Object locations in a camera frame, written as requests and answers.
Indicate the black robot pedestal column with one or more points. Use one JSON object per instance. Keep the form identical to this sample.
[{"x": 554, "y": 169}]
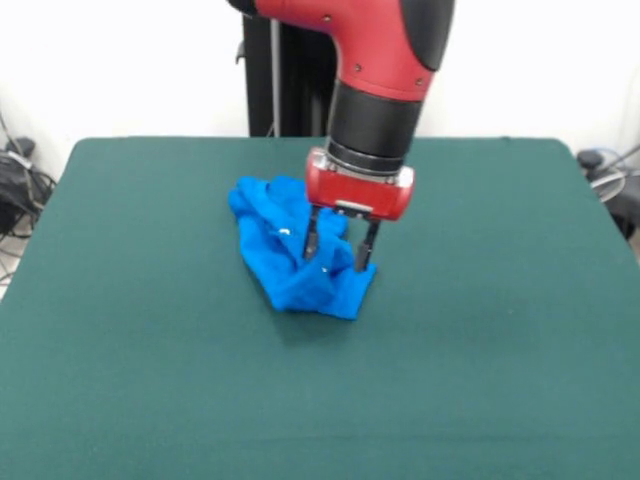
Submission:
[{"x": 290, "y": 90}]

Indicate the dark green table cloth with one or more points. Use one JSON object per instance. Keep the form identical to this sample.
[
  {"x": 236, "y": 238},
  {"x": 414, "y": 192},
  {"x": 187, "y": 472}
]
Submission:
[{"x": 500, "y": 350}]

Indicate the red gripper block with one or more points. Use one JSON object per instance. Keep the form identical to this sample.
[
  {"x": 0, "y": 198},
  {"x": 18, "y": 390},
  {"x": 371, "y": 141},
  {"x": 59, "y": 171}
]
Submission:
[{"x": 357, "y": 192}]

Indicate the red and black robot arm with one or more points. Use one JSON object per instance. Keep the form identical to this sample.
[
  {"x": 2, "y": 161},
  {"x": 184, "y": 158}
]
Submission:
[{"x": 385, "y": 75}]

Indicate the blue laundry item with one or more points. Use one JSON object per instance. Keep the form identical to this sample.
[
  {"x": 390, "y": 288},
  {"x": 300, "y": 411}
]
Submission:
[{"x": 280, "y": 250}]

